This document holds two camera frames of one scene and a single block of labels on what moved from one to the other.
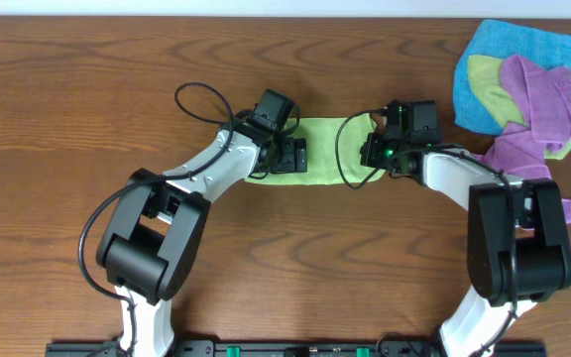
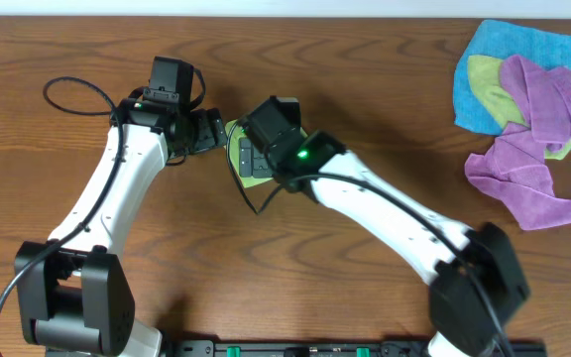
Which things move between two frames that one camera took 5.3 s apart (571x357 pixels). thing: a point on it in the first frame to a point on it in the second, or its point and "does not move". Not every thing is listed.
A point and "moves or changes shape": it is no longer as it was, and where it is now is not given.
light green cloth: x=332 y=153 moves or changes shape
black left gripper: x=296 y=161 to x=213 y=129
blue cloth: x=544 y=50 does not move
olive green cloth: x=487 y=76 does not move
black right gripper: x=368 y=152 to x=250 y=163
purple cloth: x=550 y=100 does not move
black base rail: x=291 y=349 does not move
